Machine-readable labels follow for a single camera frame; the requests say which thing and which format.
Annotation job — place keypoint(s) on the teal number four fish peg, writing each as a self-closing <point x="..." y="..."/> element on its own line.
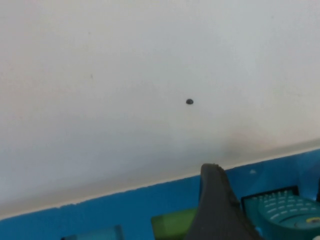
<point x="282" y="220"/>

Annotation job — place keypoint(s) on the colourful wooden puzzle board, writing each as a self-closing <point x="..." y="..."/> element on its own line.
<point x="125" y="215"/>

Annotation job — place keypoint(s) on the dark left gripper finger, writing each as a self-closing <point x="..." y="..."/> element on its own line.
<point x="217" y="205"/>

